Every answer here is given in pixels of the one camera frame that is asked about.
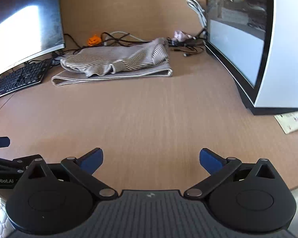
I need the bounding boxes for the white coiled cable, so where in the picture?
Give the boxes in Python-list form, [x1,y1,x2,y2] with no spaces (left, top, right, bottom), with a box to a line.
[172,0,208,29]

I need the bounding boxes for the black keyboard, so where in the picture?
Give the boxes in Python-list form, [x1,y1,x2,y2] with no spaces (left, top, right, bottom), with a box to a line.
[0,59,52,100]

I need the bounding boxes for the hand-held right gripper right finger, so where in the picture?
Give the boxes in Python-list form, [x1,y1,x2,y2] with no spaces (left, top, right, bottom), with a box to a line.
[184,148,276,200]

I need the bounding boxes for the striped shirt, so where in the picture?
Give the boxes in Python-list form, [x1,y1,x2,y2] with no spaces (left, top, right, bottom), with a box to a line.
[51,38,173,87]

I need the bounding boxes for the white looped cable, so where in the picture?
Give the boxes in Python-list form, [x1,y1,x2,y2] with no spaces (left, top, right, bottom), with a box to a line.
[103,31,149,46]

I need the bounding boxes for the floral paper packet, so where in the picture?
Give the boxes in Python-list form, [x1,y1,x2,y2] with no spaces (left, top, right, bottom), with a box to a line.
[274,109,298,135]

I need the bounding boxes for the orange pumpkin figure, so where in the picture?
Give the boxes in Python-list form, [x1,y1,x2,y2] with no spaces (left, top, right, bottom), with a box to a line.
[87,34,101,46]

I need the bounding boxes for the black cable bundle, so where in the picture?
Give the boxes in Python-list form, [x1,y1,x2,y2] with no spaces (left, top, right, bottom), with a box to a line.
[65,29,208,56]

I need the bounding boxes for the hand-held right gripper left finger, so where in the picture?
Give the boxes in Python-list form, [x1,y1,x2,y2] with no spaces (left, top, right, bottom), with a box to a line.
[27,148,117,200]

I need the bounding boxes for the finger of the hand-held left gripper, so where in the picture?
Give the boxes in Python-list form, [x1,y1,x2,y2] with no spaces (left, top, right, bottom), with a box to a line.
[0,136,11,150]
[0,154,44,175]

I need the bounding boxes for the curved black monitor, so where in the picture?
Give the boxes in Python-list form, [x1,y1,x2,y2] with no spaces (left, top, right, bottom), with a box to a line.
[0,0,65,80]

